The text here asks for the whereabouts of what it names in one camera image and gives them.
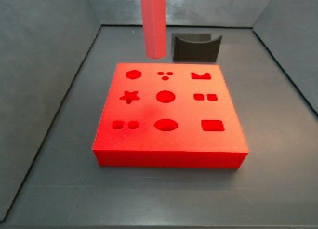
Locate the dark grey curved block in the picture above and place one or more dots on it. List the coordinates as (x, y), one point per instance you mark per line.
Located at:
(195, 47)

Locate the red shape-sorting block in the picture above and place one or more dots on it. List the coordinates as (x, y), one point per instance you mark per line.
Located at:
(168, 117)

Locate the pink hexagonal peg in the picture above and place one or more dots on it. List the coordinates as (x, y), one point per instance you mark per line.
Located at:
(154, 26)

